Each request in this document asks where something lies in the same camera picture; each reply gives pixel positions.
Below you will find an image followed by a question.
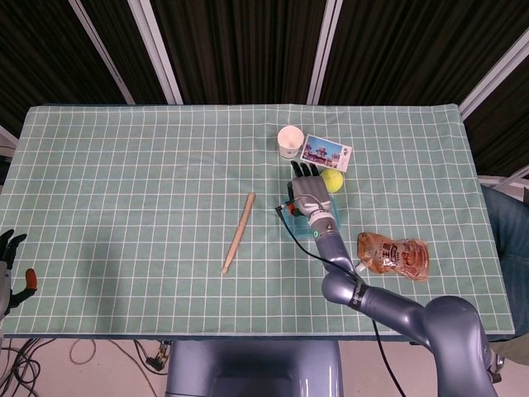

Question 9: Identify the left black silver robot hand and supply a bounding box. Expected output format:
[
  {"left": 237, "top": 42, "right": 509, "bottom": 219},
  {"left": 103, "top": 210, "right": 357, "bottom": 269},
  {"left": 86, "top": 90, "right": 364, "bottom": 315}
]
[{"left": 0, "top": 229, "right": 39, "bottom": 320}]

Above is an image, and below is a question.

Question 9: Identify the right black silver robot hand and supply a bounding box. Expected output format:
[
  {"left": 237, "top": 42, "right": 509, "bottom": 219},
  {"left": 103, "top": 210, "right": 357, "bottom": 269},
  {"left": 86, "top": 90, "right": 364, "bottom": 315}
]
[{"left": 286, "top": 160, "right": 333, "bottom": 218}]

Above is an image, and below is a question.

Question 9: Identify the teal container lid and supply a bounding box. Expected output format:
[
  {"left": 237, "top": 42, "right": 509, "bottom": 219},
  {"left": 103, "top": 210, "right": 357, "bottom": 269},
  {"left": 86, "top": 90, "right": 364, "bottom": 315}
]
[{"left": 279, "top": 194, "right": 343, "bottom": 240}]

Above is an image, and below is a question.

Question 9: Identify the yellow tennis ball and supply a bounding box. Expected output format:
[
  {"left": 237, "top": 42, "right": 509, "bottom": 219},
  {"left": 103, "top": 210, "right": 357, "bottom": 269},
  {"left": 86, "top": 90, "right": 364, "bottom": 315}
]
[{"left": 321, "top": 168, "right": 346, "bottom": 194}]

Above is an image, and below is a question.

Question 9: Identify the postcard with building photo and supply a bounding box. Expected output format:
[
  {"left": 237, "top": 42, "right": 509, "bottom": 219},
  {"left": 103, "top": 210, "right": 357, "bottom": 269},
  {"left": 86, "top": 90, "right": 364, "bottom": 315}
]
[{"left": 299, "top": 133, "right": 354, "bottom": 172}]

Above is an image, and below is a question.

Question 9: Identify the white paper cup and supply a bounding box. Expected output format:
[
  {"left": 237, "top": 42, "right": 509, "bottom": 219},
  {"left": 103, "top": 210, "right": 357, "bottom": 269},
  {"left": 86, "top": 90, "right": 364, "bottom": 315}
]
[{"left": 277, "top": 125, "right": 304, "bottom": 160}]

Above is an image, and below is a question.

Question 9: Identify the wooden stick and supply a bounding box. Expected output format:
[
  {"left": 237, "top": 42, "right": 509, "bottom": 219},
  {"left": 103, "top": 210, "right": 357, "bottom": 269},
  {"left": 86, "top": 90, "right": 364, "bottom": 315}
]
[{"left": 221, "top": 191, "right": 255, "bottom": 275}]

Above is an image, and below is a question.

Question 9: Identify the orange sauce pouch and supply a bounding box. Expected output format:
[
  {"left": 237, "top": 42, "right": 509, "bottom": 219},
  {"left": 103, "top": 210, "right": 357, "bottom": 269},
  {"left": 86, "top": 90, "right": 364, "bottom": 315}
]
[{"left": 355, "top": 232, "right": 431, "bottom": 284}]

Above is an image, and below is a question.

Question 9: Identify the green checkered tablecloth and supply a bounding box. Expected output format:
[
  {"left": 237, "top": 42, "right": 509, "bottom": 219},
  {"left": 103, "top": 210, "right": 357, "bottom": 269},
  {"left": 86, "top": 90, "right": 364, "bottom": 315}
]
[{"left": 0, "top": 103, "right": 517, "bottom": 337}]

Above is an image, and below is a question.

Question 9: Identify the black pleated curtain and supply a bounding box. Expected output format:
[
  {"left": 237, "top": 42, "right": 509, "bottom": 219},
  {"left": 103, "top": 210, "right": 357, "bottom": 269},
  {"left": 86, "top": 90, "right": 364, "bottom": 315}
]
[{"left": 0, "top": 0, "right": 529, "bottom": 177}]

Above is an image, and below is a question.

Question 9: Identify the black power plug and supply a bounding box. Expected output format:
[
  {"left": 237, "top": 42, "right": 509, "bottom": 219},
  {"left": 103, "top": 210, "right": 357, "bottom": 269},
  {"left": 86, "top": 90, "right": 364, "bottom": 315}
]
[{"left": 145, "top": 341, "right": 173, "bottom": 372}]

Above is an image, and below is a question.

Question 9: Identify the blue-grey robot torso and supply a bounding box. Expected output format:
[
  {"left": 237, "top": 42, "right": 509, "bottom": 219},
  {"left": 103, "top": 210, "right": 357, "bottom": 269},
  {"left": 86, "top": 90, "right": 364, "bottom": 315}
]
[{"left": 164, "top": 339, "right": 346, "bottom": 397}]

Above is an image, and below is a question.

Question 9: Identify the person in blue jeans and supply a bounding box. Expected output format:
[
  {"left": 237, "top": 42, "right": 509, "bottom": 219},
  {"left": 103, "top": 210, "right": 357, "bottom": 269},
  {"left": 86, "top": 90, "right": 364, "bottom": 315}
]
[{"left": 481, "top": 185, "right": 529, "bottom": 367}]

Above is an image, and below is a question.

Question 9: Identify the office chair caster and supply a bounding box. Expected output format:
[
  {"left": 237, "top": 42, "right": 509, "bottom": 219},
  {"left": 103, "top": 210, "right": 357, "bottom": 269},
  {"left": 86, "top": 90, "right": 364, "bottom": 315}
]
[{"left": 489, "top": 349, "right": 507, "bottom": 384}]

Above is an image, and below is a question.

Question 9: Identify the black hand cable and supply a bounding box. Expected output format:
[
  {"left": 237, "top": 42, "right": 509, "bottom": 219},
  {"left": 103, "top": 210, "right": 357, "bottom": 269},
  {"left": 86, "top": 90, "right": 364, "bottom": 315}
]
[{"left": 274, "top": 194, "right": 408, "bottom": 397}]

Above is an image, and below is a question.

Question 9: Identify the black floor cable bundle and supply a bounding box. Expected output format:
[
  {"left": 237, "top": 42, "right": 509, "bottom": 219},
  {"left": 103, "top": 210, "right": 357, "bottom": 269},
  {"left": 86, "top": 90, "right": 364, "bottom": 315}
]
[{"left": 0, "top": 337, "right": 53, "bottom": 397}]

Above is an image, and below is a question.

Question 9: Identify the white metal post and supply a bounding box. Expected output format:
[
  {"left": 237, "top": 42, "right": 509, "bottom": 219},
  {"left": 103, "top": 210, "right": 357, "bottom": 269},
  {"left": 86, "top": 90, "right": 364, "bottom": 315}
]
[
  {"left": 306, "top": 0, "right": 345, "bottom": 105},
  {"left": 458, "top": 27, "right": 529, "bottom": 121},
  {"left": 68, "top": 0, "right": 136, "bottom": 105},
  {"left": 126, "top": 0, "right": 184, "bottom": 105}
]

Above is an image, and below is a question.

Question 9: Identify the white metal frame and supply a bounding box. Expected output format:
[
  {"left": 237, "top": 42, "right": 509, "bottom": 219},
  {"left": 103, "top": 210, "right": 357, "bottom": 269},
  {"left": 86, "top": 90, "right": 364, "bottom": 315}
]
[{"left": 479, "top": 165, "right": 529, "bottom": 195}]

